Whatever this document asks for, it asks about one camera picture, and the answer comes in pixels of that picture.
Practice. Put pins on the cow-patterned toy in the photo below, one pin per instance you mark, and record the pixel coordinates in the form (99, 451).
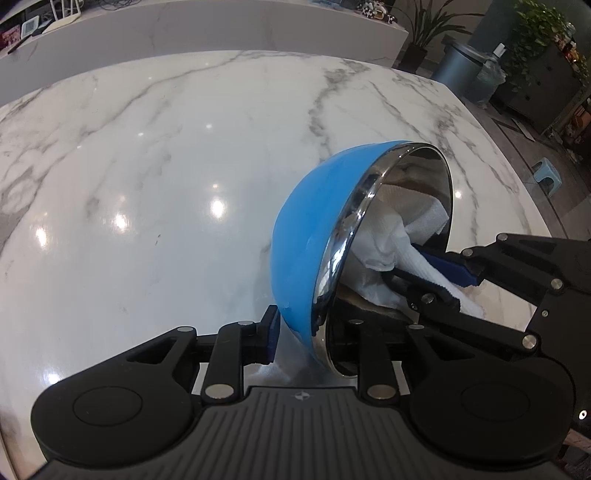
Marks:
(376, 10)

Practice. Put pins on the black remote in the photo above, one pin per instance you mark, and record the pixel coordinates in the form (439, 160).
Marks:
(21, 45)

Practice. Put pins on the blue plastic stool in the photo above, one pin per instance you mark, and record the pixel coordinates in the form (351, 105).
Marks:
(547, 175)

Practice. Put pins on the dark grey cabinet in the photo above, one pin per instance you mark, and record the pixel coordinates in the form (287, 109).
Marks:
(540, 87)

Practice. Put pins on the white paper towel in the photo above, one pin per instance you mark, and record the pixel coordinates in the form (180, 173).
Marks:
(429, 214)

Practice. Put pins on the grey trash bin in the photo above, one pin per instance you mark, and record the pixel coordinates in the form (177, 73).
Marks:
(455, 64)

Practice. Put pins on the long-leaf potted plant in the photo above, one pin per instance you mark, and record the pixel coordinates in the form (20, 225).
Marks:
(422, 27)

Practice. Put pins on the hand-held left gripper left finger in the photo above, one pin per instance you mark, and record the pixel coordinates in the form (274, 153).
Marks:
(272, 334)

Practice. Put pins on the white marble media console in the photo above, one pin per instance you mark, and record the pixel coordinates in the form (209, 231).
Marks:
(184, 41)

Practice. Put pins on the blue steel bowl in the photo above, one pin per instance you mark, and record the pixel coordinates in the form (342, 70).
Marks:
(314, 221)

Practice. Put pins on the wooden shelf rack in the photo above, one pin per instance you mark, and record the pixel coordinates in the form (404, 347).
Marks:
(575, 124)

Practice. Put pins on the green ivy plant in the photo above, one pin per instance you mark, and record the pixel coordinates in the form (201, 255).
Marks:
(540, 37)

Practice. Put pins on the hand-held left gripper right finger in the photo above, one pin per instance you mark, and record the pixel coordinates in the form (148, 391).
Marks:
(376, 360)

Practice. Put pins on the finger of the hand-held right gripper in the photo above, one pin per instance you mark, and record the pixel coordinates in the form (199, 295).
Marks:
(480, 325)
(455, 270)

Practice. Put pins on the red box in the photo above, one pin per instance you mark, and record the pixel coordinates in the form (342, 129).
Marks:
(9, 37)

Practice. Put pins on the small white desk display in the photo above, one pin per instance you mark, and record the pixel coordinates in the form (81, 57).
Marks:
(30, 26)

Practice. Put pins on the clear plastic bag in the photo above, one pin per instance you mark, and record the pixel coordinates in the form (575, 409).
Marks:
(490, 76)

